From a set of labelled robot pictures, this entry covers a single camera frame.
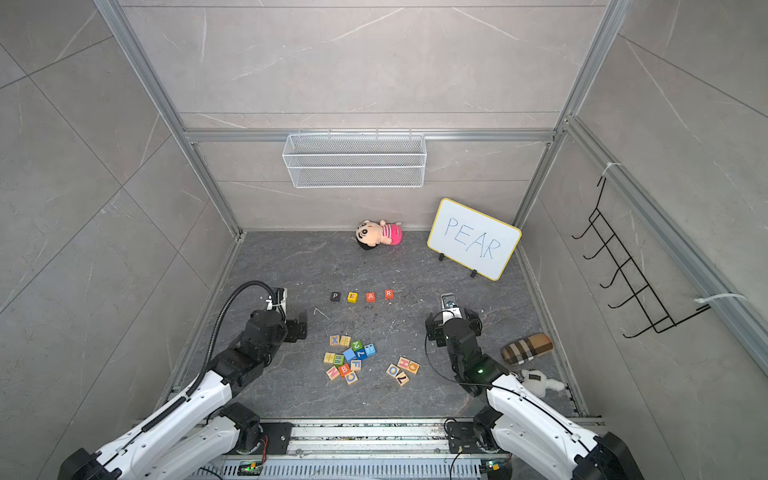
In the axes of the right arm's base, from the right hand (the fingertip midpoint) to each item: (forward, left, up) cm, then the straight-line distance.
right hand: (452, 311), depth 83 cm
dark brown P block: (+13, +37, -11) cm, 40 cm away
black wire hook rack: (-12, -37, +20) cm, 44 cm away
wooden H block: (-10, +14, -12) cm, 21 cm away
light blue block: (-6, +24, -11) cm, 27 cm away
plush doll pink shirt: (+36, +25, -4) cm, 44 cm away
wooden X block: (-3, +35, -11) cm, 37 cm away
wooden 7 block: (-15, +15, -11) cm, 24 cm away
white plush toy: (-17, -22, -10) cm, 30 cm away
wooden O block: (-12, +11, -11) cm, 20 cm away
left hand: (+1, +45, +3) cm, 45 cm away
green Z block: (-5, +28, -11) cm, 31 cm away
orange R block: (+14, +18, -12) cm, 25 cm away
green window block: (-9, +33, -11) cm, 36 cm away
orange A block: (+12, +25, -11) cm, 29 cm away
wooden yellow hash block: (-9, +36, -11) cm, 38 cm away
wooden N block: (-13, +34, -11) cm, 38 cm away
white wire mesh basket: (+49, +29, +18) cm, 60 cm away
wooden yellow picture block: (-3, +32, -12) cm, 34 cm away
